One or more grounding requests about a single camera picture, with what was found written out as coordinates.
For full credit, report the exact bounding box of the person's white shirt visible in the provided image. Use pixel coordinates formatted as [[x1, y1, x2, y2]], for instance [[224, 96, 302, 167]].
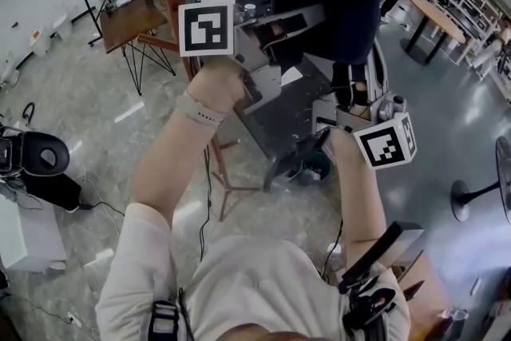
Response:
[[95, 203, 412, 341]]

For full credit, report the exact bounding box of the white box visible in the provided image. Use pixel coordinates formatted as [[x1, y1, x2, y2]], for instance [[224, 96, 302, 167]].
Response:
[[0, 195, 68, 273]]

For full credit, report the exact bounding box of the black marble table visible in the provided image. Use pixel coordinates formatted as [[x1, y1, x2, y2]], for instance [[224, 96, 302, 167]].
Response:
[[233, 54, 337, 193]]

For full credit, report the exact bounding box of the person's left forearm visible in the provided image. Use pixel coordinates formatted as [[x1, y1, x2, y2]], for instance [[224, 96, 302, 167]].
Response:
[[129, 107, 219, 228]]

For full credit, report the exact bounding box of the round wooden pedestal table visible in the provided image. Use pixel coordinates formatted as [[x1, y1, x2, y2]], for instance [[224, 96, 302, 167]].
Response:
[[398, 0, 468, 68]]

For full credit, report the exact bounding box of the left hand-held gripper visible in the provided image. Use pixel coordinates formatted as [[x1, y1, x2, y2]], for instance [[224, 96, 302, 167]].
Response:
[[178, 3, 329, 116]]

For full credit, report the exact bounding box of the black pedestal fan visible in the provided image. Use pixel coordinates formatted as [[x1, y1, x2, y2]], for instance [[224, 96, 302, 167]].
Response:
[[450, 135, 511, 225]]

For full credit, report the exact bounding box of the small white bin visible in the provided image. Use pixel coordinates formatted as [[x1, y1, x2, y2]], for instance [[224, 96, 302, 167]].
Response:
[[29, 29, 53, 57]]

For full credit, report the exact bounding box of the black bar device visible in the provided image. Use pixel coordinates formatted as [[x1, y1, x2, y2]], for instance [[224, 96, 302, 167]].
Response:
[[339, 221, 425, 292]]

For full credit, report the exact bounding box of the wooden table with wire legs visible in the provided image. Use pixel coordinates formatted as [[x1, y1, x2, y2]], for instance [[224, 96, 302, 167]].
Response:
[[98, 0, 177, 97]]

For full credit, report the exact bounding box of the clear plastic bottle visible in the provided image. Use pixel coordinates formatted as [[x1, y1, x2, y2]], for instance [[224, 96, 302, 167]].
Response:
[[441, 307, 469, 323]]

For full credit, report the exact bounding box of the black waste bin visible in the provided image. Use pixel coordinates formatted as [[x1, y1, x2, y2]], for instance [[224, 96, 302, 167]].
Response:
[[294, 150, 332, 188]]

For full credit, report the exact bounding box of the black harness strap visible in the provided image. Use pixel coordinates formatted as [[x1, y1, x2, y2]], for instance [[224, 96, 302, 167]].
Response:
[[149, 299, 181, 341]]

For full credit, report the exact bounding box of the person's right forearm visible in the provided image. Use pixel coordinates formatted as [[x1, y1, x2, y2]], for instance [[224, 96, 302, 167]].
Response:
[[329, 127, 390, 276]]

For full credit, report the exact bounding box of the person's left hand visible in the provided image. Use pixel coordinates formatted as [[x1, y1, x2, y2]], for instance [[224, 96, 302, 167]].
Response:
[[186, 54, 245, 113]]

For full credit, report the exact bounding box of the white wrist watch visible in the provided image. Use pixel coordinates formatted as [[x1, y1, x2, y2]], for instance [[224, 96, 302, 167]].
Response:
[[174, 89, 227, 129]]

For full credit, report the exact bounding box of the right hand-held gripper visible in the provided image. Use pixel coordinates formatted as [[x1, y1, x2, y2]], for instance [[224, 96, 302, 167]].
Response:
[[311, 43, 418, 172]]

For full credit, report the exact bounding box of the black padded seat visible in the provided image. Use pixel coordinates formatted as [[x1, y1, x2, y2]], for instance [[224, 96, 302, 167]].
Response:
[[0, 129, 71, 176]]

